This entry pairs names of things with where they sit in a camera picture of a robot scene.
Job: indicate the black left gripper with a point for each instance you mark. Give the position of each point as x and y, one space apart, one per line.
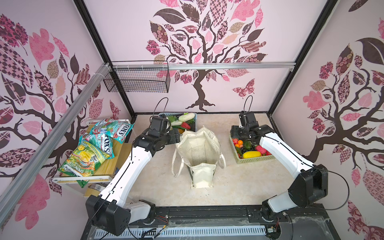
174 136

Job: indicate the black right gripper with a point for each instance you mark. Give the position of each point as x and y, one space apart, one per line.
234 131

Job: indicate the cream canvas grocery bag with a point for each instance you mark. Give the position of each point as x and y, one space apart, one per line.
202 153

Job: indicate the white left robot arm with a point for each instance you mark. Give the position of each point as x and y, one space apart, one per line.
107 211

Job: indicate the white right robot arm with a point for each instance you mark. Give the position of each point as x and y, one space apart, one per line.
310 181

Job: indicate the Fox's candy bag upper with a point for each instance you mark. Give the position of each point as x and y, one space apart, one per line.
115 129

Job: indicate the fox's candy bag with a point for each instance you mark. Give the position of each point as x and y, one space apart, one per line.
115 129
101 141

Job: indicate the Fox's candy bag lower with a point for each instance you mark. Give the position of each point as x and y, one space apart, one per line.
101 141

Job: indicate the green yellow snack bag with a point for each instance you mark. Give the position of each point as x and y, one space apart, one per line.
84 160

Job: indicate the green bell pepper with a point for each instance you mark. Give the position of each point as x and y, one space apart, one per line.
247 145

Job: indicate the pink dragon fruit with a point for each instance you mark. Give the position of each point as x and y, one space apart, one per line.
260 149

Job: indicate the light blue perforated basket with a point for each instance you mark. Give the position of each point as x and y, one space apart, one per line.
175 124

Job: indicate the light green perforated basket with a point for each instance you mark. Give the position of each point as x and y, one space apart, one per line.
238 152

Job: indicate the red bell pepper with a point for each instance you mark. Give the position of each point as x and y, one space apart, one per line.
186 126

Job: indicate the pale green napa cabbage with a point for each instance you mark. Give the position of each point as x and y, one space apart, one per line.
186 117

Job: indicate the wooden side shelf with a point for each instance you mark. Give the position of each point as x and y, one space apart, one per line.
105 172

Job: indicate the black wire wall basket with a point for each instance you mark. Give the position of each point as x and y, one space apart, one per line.
139 77

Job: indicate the white slotted cable duct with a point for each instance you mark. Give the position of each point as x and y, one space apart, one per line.
179 233

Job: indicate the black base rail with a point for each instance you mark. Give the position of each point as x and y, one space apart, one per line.
250 213

